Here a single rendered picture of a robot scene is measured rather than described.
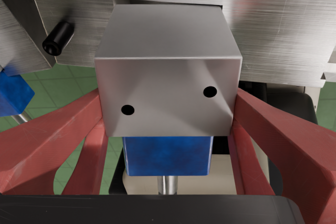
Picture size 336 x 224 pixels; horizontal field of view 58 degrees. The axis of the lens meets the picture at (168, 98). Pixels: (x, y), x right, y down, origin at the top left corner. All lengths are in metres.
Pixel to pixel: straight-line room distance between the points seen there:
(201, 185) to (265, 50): 0.32
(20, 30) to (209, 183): 0.32
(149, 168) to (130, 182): 0.33
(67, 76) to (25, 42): 1.32
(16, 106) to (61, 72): 1.27
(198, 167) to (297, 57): 0.07
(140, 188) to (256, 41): 0.37
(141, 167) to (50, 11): 0.09
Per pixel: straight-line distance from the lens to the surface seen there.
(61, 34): 0.17
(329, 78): 0.30
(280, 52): 0.16
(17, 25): 0.24
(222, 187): 0.45
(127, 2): 0.18
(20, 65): 0.27
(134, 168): 0.16
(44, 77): 1.63
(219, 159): 0.47
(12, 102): 0.29
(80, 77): 1.53
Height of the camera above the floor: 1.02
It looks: 44 degrees down
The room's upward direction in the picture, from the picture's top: 167 degrees counter-clockwise
